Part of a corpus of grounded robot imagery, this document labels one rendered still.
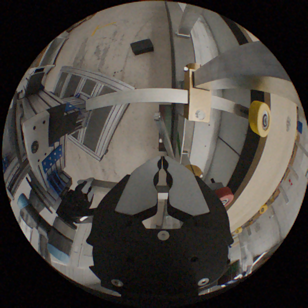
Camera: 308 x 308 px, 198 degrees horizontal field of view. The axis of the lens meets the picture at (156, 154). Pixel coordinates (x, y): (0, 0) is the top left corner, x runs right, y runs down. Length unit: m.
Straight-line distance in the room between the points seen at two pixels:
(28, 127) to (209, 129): 0.62
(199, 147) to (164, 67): 0.86
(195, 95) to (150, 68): 0.92
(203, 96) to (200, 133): 0.28
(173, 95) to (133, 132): 0.95
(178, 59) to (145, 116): 0.80
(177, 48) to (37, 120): 0.44
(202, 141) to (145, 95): 0.35
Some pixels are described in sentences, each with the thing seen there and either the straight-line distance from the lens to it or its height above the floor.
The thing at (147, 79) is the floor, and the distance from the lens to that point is 1.07.
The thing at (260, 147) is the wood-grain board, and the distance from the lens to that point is 0.31.
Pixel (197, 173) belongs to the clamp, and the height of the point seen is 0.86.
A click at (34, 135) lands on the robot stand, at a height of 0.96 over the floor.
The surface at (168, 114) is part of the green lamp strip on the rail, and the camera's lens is 0.34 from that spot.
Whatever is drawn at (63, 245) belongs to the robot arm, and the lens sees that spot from 0.32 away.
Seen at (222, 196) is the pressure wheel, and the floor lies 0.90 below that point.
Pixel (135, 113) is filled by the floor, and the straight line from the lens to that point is 1.07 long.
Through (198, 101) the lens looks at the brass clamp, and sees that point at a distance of 0.22.
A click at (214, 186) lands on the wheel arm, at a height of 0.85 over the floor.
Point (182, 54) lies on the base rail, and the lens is 0.39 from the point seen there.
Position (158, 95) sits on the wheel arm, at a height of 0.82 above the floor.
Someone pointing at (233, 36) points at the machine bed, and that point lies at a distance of 0.53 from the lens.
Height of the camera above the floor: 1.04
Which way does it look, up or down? 60 degrees down
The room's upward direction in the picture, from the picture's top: 175 degrees counter-clockwise
